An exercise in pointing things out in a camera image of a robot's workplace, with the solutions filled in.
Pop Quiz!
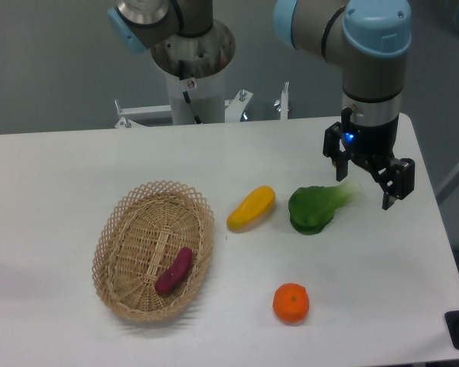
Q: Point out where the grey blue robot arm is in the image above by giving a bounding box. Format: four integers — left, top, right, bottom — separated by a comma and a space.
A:
107, 1, 415, 209

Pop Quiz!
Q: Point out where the woven wicker basket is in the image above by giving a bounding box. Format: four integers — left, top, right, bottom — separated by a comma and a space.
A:
92, 180, 214, 322

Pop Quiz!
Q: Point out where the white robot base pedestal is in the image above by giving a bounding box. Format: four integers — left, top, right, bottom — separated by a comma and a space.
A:
151, 20, 236, 125

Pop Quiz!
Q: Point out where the orange tangerine toy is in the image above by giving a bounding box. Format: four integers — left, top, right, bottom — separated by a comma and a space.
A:
272, 283, 310, 324

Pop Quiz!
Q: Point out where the purple sweet potato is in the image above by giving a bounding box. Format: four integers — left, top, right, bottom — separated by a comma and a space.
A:
155, 247, 193, 295

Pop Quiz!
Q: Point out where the green bok choy toy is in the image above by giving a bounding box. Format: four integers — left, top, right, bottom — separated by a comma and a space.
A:
288, 181, 362, 235

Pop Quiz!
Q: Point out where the white metal mounting frame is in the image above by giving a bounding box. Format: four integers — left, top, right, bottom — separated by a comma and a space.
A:
114, 80, 291, 128

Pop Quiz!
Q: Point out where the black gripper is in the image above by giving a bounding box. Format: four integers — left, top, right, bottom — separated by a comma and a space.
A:
323, 117, 415, 209

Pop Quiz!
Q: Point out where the yellow mango toy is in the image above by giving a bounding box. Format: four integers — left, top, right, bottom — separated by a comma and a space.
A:
226, 185, 276, 231

